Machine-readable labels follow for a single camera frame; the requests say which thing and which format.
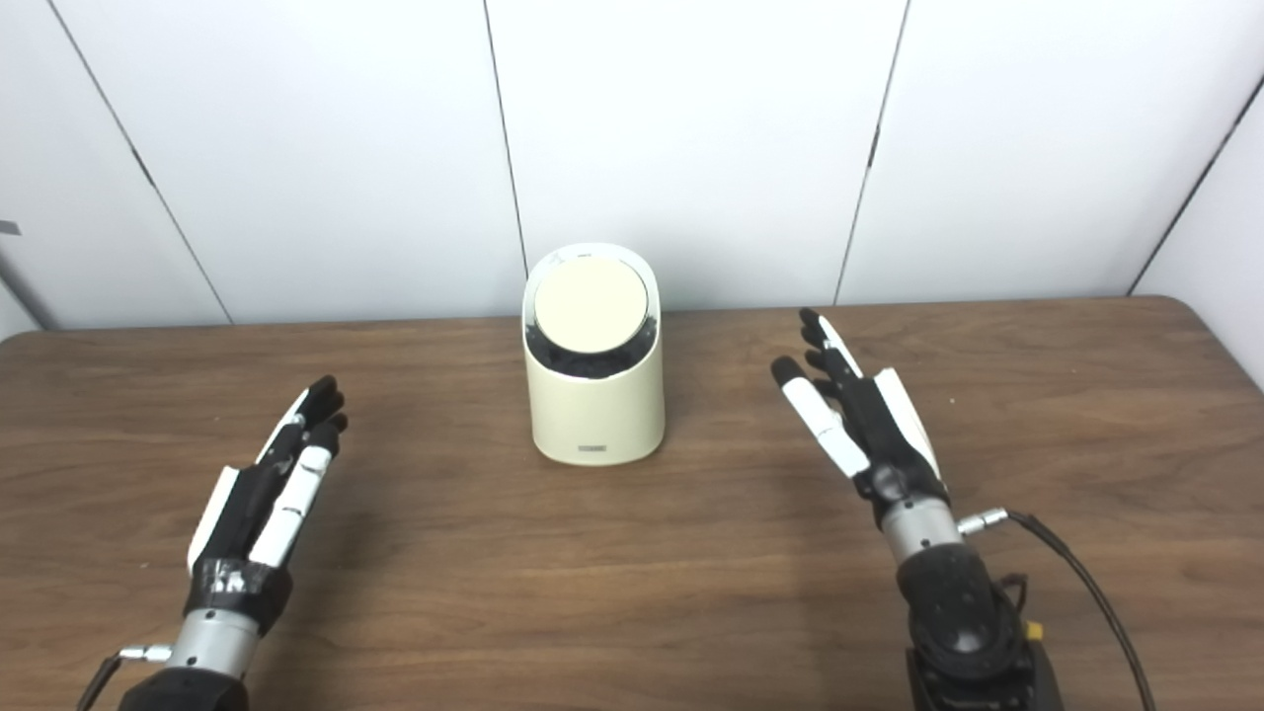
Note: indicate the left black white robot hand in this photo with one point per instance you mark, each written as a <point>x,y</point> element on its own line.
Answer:
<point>242,523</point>

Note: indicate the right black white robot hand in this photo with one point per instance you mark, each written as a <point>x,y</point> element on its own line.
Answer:
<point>879,434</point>

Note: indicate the cream-colored desktop bin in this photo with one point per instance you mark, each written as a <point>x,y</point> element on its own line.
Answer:
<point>595,415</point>

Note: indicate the cream round bin lid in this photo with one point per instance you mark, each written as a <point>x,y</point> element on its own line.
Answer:
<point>591,304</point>

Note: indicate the black bin liner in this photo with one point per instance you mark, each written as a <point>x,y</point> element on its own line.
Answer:
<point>592,365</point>

